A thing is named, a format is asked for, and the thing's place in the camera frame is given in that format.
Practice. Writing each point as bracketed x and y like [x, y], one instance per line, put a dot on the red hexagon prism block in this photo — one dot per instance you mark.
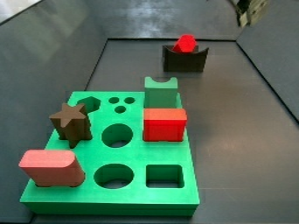
[185, 44]

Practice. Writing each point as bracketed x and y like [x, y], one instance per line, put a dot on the green shape sorter board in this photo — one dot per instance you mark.
[134, 177]

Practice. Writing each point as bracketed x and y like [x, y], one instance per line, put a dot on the red square block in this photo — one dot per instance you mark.
[164, 124]

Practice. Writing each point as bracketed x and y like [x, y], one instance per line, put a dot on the green notched block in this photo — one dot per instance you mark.
[160, 93]

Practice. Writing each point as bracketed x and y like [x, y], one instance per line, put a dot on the black curved cradle stand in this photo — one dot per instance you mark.
[183, 62]

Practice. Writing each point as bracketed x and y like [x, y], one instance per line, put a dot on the brown star block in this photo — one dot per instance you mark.
[71, 123]

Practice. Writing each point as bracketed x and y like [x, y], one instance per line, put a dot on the red rounded block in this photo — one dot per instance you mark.
[52, 168]

